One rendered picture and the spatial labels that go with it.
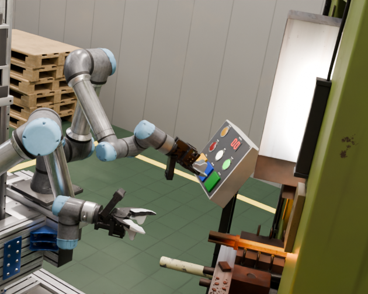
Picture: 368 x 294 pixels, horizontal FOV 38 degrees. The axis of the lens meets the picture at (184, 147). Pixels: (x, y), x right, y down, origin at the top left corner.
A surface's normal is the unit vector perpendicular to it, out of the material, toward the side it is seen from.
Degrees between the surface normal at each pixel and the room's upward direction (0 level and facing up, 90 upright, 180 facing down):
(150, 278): 0
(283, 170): 90
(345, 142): 90
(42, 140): 85
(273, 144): 90
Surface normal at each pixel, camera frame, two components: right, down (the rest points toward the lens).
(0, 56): 0.83, 0.31
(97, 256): 0.15, -0.93
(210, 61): -0.55, 0.21
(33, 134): 0.29, 0.30
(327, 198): -0.19, 0.31
